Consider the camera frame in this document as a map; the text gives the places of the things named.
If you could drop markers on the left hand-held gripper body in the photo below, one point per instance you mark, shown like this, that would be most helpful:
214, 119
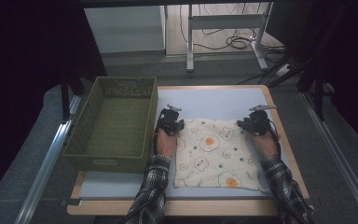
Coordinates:
167, 121

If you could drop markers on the light grey table mat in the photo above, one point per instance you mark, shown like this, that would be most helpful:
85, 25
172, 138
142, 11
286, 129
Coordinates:
217, 102

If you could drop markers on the grey table corner bracket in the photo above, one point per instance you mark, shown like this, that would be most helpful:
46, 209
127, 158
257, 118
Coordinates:
71, 202

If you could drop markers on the black metal stand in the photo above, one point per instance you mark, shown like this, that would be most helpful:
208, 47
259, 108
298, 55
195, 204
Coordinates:
319, 99
65, 99

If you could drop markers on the cream egg-print cloth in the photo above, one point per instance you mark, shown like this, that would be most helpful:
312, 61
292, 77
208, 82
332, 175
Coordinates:
211, 155

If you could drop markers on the aluminium rail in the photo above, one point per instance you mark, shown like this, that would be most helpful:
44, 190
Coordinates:
338, 158
48, 161

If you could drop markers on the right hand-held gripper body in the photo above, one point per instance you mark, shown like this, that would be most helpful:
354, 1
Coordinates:
258, 123

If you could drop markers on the white cabinet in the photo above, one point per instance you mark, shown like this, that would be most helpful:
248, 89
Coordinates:
124, 29

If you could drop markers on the dark curtain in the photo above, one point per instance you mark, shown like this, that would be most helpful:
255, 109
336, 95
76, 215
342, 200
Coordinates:
21, 77
351, 62

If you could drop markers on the person's left hand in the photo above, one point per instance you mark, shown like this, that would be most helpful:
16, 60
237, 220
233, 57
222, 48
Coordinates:
166, 144

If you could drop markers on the white power strip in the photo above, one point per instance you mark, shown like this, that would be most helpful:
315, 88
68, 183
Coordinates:
283, 71

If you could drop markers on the white metal desk frame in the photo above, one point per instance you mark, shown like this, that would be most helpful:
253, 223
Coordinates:
223, 21

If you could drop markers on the person's right hand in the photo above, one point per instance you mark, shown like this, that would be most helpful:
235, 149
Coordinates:
267, 144

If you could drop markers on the green plastic basket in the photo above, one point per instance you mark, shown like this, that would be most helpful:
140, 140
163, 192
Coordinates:
118, 130

